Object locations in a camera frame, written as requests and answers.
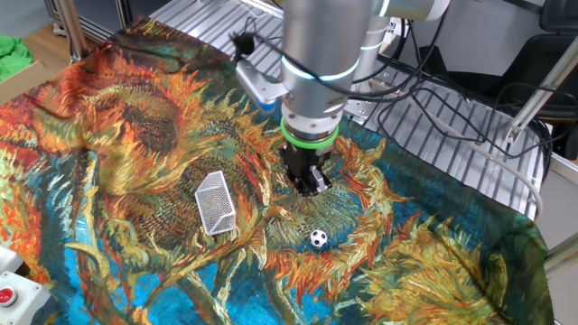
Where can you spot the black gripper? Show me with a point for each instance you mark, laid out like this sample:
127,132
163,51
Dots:
298,164

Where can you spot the small black white soccer ball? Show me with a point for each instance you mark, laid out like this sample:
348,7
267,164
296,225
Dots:
319,238

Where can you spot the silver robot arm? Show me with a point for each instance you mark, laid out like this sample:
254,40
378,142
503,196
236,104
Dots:
325,36

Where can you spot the white mesh toy goal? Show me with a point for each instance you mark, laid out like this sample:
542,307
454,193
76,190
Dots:
216,203

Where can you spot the sunflower painting tablecloth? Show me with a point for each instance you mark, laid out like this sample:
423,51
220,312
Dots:
135,135

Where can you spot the slanted aluminium profile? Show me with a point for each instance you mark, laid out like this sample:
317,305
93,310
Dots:
539,97

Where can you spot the black chair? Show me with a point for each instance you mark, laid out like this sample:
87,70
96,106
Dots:
533,67

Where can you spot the cardboard box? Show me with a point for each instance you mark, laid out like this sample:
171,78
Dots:
25,81

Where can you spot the grey box with red button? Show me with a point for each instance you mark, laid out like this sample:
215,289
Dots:
27,298

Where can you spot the small white box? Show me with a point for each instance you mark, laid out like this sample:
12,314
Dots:
8,259

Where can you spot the green cloth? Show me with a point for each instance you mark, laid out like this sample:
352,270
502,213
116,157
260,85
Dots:
13,56

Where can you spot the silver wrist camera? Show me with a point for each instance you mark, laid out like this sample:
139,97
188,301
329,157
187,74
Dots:
259,86

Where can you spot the aluminium frame post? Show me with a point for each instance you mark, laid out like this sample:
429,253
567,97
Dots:
123,11
72,27

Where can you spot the aluminium frame rail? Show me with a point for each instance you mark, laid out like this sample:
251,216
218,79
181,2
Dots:
564,253

